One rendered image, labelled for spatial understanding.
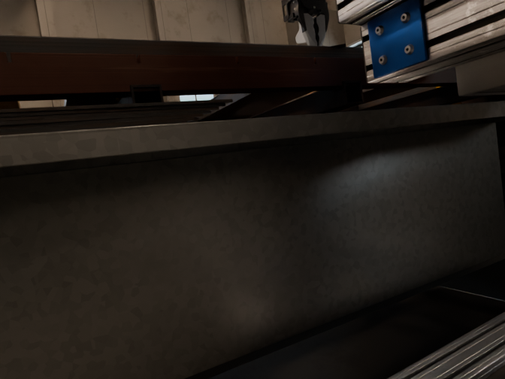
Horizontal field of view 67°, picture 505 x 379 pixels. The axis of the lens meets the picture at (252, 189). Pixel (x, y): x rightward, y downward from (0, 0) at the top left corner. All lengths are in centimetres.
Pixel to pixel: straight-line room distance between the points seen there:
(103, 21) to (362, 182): 1009
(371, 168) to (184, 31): 1052
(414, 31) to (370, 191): 36
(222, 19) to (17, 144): 1148
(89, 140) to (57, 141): 3
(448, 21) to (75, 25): 1016
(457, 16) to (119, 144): 43
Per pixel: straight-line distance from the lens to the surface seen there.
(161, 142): 45
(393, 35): 61
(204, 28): 1148
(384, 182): 86
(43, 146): 44
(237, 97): 111
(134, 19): 1089
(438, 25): 58
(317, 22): 100
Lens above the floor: 61
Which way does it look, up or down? 3 degrees down
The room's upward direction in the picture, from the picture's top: 8 degrees counter-clockwise
